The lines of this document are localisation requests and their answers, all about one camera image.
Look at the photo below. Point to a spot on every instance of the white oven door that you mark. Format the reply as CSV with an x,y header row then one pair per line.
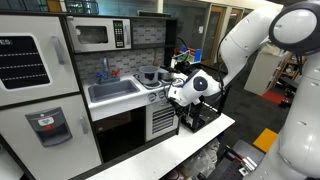
x,y
160,119

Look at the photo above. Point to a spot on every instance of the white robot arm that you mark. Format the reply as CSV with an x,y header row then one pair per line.
x,y
295,153

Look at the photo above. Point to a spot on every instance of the grey stove knob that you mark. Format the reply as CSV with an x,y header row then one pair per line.
x,y
162,94
152,97

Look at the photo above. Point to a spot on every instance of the silver pot with lid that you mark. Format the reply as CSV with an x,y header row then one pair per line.
x,y
165,75

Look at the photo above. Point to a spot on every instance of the grey toy pot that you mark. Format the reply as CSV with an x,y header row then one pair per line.
x,y
148,74

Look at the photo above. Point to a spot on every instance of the grey toy faucet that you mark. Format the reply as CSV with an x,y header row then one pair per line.
x,y
105,76

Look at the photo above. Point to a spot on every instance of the grey toy sink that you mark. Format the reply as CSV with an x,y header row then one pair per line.
x,y
108,91

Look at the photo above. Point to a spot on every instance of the toy kitchen play set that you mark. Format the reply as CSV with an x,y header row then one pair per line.
x,y
43,119

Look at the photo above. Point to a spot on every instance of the white toy microwave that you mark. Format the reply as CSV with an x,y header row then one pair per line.
x,y
90,34

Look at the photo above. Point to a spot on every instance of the yellow floor mat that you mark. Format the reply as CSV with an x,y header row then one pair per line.
x,y
265,140

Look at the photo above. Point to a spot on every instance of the red floor mat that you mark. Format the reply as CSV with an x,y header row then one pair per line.
x,y
273,97

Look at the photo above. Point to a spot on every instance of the lower white fridge door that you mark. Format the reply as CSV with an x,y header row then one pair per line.
x,y
53,139

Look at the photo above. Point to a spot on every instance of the white fridge door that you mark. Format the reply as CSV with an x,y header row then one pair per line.
x,y
34,59
53,139

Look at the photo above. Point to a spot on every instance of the upper white fridge door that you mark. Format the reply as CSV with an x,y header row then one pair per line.
x,y
34,59

